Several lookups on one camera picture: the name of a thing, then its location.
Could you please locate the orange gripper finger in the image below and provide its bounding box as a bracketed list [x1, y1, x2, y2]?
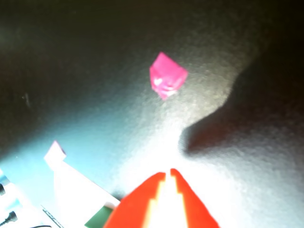
[103, 172, 166, 228]
[170, 168, 220, 228]

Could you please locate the green cube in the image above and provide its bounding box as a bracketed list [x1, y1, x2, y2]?
[84, 206, 115, 228]

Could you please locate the white paper grid sheet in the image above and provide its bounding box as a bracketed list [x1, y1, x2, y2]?
[23, 161, 121, 228]

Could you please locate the pink cube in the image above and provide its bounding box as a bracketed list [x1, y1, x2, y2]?
[149, 51, 189, 101]

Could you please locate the long pink tape piece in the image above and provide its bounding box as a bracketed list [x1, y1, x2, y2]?
[43, 140, 67, 172]

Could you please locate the black cable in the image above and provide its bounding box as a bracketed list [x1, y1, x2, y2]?
[0, 209, 19, 227]

